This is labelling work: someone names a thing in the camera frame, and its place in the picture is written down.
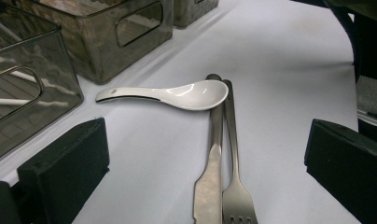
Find smoked clear plastic bin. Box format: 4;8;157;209
3;0;175;86
173;0;220;30
0;1;85;166

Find steel fork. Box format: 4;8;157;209
222;78;259;224

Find metal fork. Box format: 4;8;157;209
192;73;225;224

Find white chopstick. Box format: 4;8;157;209
8;69;77;96
0;97;69;107

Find metal floor rail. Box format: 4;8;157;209
356;109;377;128

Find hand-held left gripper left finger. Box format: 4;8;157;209
17;117;111;224

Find white ceramic spoon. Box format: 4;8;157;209
95;79;230;112

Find white table cover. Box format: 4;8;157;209
0;0;362;224

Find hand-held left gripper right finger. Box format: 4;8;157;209
303;119;377;224

